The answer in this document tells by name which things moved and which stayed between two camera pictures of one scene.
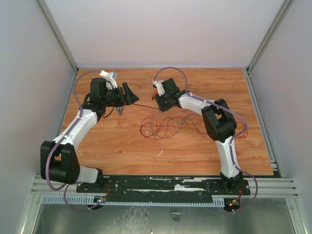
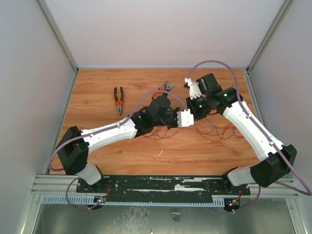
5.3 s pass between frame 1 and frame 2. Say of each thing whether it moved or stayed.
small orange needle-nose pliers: stayed
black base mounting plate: stayed
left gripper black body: moved
